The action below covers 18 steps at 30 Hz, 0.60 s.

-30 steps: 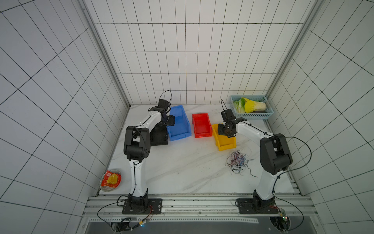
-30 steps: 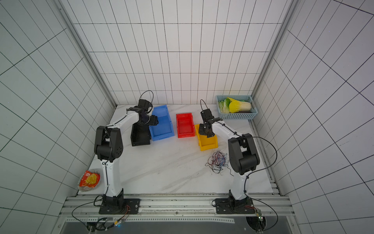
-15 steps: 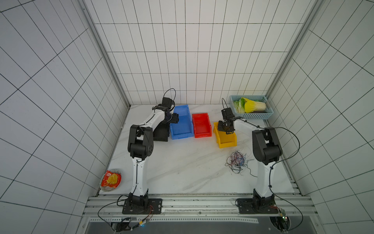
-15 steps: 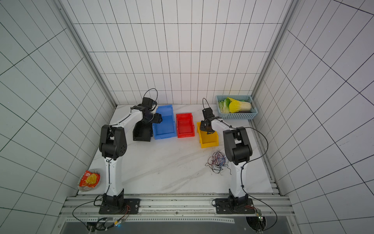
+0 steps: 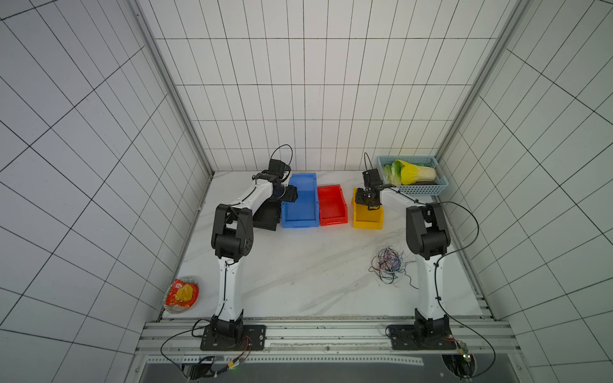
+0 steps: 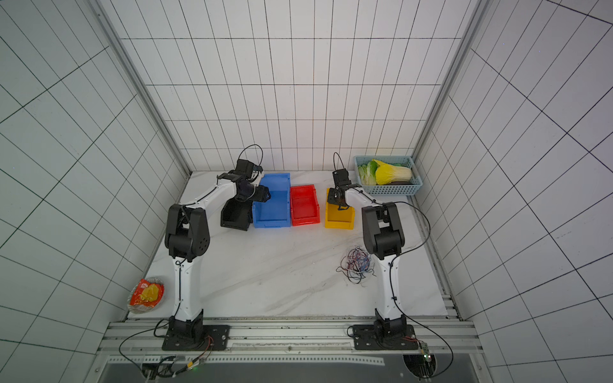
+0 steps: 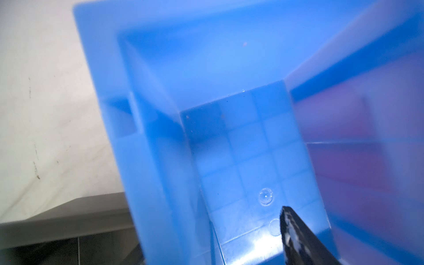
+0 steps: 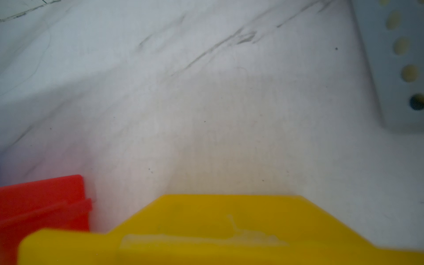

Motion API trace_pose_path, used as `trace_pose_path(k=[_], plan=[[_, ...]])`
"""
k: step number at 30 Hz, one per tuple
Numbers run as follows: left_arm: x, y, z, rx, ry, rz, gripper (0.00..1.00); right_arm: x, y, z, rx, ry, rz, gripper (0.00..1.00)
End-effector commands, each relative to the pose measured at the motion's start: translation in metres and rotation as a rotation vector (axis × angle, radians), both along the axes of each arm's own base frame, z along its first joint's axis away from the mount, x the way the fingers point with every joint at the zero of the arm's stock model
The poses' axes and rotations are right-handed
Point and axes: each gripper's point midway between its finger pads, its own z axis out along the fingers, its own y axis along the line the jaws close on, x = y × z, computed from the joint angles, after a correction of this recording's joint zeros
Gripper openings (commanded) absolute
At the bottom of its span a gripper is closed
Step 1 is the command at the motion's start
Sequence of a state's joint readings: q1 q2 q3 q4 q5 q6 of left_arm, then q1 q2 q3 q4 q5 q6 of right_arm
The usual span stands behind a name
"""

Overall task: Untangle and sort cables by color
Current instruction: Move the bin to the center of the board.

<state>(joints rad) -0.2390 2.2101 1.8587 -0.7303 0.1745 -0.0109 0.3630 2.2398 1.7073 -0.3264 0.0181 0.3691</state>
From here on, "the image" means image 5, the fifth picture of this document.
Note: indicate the red plastic bin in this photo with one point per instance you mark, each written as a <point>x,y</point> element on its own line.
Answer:
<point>332,205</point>

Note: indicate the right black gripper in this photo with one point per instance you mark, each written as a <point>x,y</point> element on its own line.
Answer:
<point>366,198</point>

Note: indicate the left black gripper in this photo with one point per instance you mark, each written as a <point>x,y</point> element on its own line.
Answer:
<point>291,195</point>

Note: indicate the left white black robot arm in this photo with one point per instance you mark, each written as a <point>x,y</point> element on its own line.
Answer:
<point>233,239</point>

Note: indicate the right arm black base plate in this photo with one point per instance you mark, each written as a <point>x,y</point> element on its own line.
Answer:
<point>417,337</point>

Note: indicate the green lettuce toy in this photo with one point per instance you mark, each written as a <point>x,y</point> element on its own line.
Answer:
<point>393,173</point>

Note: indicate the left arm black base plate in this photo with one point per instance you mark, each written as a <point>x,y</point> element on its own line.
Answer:
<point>234,338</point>

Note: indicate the black plastic bin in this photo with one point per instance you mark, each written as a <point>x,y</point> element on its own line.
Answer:
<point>268,216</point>

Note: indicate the toy napa cabbage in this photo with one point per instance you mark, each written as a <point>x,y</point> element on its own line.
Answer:
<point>412,173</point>

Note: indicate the blue plastic bin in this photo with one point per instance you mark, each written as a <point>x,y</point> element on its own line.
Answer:
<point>304,212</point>

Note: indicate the yellow plastic bin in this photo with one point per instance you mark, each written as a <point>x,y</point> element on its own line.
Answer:
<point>363,218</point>

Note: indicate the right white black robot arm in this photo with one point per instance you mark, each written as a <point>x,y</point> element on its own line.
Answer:
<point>427,236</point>

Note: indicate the aluminium mounting rail frame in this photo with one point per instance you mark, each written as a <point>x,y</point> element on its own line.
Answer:
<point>330,339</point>

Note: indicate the light blue mesh basket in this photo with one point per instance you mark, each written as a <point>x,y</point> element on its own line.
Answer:
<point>421,188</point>

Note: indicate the red yellow snack bag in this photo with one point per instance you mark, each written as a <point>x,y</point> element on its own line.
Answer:
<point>182,295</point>

